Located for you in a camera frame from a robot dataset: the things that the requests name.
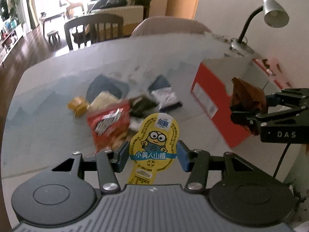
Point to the coffee table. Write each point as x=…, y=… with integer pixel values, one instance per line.
x=49, y=17

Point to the pink heart pouch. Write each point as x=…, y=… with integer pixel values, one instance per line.
x=271, y=67

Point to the beige sofa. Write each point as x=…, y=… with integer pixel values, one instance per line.
x=133, y=12

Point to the red chips bag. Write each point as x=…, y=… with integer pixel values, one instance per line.
x=109, y=123

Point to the black white snack packet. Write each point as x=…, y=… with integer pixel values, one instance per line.
x=166, y=99

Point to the cream white snack packet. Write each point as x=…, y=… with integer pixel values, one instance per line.
x=103, y=100

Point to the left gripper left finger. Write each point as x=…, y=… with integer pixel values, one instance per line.
x=108, y=163

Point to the blue mountain table mat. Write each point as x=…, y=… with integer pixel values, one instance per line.
x=39, y=120

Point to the yellow minion snack pack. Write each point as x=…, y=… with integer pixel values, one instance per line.
x=153, y=148

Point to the dark green snack bar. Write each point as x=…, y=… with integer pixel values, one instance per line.
x=140, y=104

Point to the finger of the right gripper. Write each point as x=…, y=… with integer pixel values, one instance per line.
x=289, y=97
x=249, y=120

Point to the pink upholstered chair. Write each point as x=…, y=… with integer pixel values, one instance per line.
x=160, y=25

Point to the dark wooden chair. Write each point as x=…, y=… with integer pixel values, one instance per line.
x=94, y=28

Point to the brown Oreo snack bag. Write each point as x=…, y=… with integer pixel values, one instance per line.
x=246, y=97

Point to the red cardboard shoe box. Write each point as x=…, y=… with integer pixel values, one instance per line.
x=212, y=88

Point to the green potted plant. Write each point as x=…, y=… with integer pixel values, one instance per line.
x=13, y=11

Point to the small wooden stool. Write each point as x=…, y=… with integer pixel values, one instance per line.
x=53, y=36

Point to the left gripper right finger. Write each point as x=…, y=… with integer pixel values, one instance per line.
x=196, y=163

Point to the wooden tv cabinet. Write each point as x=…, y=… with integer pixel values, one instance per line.
x=9, y=42

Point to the small yellow snack packet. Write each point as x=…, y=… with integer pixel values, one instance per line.
x=78, y=105

